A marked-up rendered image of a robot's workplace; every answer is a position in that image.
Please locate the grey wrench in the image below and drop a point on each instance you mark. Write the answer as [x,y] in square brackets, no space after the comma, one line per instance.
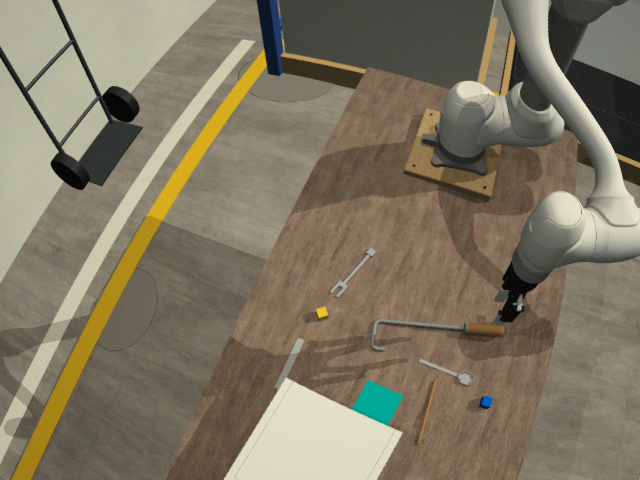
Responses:
[370,253]

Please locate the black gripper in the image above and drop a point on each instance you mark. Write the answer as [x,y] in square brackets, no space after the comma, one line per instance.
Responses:
[508,290]

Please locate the grey metal spoon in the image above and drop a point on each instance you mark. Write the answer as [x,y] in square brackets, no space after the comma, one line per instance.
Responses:
[465,378]

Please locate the steel hook with wooden handle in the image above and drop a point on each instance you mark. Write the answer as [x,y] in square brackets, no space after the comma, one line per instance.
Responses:
[469,329]

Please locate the teal square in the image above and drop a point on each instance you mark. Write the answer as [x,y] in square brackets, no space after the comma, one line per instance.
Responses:
[377,402]

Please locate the grey flat bar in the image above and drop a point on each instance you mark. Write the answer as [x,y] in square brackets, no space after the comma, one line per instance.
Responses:
[291,359]

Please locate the blue cube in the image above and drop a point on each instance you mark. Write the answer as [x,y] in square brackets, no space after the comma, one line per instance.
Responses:
[485,402]

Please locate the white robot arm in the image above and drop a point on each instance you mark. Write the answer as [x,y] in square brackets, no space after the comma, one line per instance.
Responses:
[473,118]

